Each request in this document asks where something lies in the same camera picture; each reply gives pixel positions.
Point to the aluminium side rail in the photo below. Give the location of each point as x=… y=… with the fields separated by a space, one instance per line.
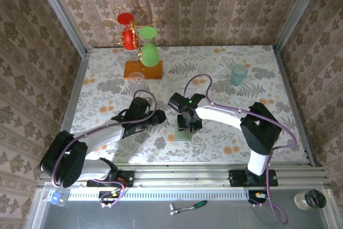
x=71 y=105
x=293 y=105

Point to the blue plastic connector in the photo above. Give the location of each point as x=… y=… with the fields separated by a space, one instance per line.
x=55 y=198

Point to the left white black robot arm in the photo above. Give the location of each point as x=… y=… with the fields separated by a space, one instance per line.
x=64 y=159

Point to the clear glass cup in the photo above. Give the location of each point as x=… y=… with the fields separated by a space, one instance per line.
x=135 y=78

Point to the jar with black lid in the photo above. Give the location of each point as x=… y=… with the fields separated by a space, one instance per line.
x=311 y=199

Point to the green wine glass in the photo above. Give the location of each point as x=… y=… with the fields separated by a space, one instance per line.
x=148 y=56

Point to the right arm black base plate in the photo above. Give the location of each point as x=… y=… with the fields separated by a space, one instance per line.
x=235 y=178

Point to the aluminium long double rail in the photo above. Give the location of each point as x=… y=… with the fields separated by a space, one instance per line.
x=182 y=175

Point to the teal plastic cup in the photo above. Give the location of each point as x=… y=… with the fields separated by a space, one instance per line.
x=239 y=74

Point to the aluminium frame post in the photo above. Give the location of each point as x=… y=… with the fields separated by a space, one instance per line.
x=296 y=11
x=60 y=11

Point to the red wine glass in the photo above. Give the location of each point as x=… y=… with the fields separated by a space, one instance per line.
x=128 y=40

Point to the floral table cover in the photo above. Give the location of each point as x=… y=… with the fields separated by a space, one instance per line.
x=214 y=146

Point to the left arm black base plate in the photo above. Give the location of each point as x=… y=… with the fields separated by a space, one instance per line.
x=127 y=178

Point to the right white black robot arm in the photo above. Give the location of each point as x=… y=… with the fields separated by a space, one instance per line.
x=260 y=132

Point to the grey metal shelf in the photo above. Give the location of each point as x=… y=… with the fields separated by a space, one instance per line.
x=134 y=218

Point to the green card holder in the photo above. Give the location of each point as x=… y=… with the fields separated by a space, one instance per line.
x=183 y=136

